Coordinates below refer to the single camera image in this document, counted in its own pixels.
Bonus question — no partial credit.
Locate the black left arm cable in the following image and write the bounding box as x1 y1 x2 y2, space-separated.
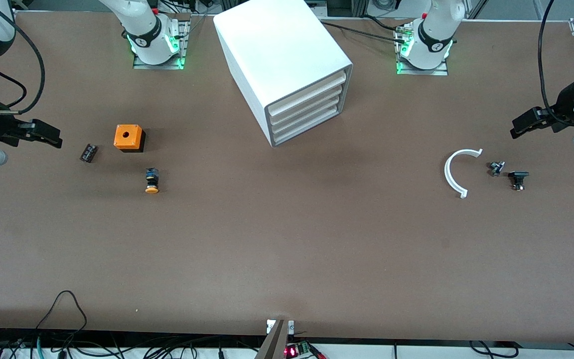
538 0 574 126

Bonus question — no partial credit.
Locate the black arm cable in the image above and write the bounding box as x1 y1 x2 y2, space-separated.
538 0 574 126
0 0 47 116

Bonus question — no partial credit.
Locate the circuit board with red light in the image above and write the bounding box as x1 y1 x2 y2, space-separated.
285 341 327 359

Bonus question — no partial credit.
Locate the grey camera mount bar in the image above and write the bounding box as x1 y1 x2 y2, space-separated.
255 319 295 359

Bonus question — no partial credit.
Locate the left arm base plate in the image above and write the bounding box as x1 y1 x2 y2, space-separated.
396 22 449 76

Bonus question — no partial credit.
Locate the orange box with hole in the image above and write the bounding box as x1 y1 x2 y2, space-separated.
114 124 146 153

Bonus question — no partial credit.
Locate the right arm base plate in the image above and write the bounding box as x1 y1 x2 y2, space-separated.
133 19 191 70

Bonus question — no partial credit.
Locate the black looped cable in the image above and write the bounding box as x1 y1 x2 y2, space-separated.
35 291 88 332

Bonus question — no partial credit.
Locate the black cable on table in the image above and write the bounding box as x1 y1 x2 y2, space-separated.
319 20 410 43

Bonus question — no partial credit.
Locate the white half ring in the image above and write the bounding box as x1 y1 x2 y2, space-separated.
444 149 483 199

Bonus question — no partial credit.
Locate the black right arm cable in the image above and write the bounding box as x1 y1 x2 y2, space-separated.
0 0 47 116

